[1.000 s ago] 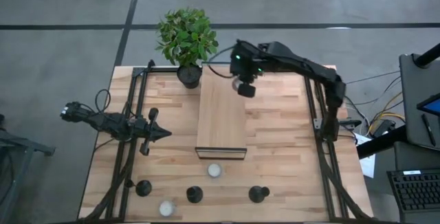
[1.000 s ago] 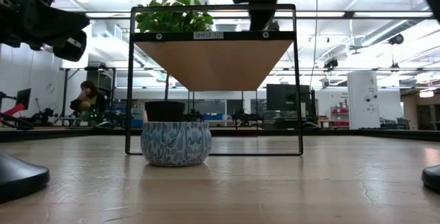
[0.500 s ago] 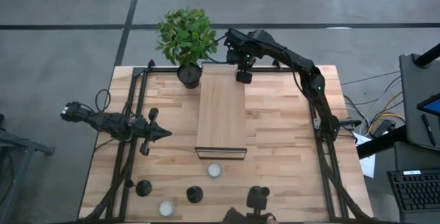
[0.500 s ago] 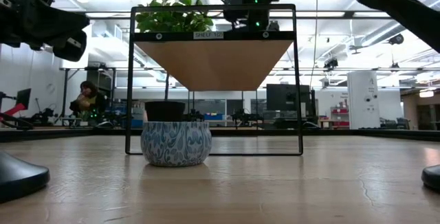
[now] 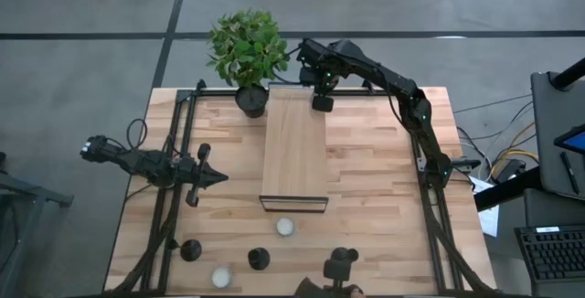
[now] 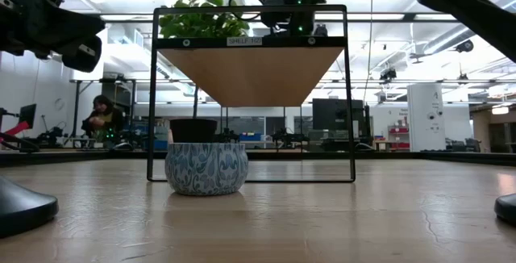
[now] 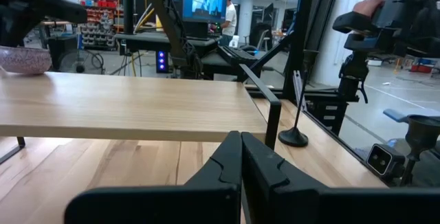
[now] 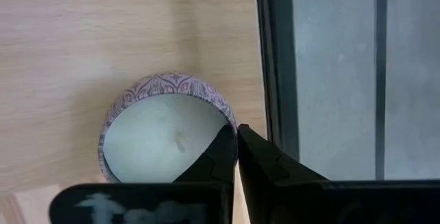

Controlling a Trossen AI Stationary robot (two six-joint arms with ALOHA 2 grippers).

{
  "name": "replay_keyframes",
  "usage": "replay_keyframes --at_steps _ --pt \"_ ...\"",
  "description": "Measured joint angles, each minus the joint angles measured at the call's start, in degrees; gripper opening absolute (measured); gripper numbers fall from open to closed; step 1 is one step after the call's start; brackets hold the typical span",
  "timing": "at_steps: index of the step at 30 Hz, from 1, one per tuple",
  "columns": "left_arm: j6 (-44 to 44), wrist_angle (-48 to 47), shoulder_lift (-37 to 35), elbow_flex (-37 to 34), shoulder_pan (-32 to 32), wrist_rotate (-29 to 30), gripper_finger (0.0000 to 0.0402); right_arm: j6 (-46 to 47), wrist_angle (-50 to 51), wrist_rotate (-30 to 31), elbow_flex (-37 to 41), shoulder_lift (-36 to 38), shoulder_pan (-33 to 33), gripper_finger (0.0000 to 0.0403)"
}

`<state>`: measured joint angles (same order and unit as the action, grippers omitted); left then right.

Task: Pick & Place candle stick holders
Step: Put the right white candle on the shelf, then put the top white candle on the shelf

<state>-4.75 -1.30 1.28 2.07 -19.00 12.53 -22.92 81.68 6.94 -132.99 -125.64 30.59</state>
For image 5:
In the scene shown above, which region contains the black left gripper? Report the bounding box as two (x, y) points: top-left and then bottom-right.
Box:
(173, 143), (229, 208)

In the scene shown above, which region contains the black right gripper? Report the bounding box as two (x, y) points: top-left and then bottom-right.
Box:
(299, 37), (342, 114)

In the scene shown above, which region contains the black candle stick holder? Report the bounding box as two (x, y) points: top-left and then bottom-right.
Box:
(166, 238), (203, 263)
(247, 247), (271, 271)
(323, 246), (360, 285)

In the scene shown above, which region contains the green potted plant black pot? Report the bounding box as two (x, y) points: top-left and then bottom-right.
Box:
(205, 8), (292, 119)

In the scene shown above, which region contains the grey metal cart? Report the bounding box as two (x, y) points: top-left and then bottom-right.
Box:
(0, 151), (74, 298)

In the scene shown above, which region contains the black power adapter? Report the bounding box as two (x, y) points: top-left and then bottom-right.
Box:
(495, 158), (527, 184)

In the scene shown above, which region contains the white paper sheet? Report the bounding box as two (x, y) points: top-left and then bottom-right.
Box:
(468, 176), (500, 239)

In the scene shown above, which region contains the black desk bar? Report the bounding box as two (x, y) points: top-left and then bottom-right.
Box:
(473, 165), (545, 212)

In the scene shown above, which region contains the grey case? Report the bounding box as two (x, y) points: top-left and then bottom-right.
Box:
(530, 71), (585, 201)

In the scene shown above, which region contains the black pole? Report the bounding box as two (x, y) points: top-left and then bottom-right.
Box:
(550, 58), (585, 91)

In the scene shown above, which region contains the tablet with blue screen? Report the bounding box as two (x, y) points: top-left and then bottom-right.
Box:
(553, 123), (585, 155)

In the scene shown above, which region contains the black pen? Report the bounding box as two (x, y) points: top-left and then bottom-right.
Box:
(560, 151), (580, 195)

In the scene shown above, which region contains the black keyboard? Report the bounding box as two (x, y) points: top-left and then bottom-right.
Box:
(514, 187), (585, 298)

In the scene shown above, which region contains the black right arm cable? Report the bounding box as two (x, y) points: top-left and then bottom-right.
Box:
(272, 44), (305, 85)

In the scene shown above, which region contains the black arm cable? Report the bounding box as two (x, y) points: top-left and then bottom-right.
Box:
(125, 118), (149, 151)
(272, 44), (305, 85)

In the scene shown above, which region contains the black aluminium table frame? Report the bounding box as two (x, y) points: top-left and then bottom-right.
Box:
(104, 78), (495, 297)

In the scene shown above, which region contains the wooden shelf with black frame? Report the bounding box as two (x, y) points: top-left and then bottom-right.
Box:
(259, 86), (330, 214)

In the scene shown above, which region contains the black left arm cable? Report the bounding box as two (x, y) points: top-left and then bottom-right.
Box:
(125, 118), (149, 151)

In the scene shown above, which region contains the yellow cable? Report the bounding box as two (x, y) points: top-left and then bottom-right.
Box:
(488, 122), (540, 180)

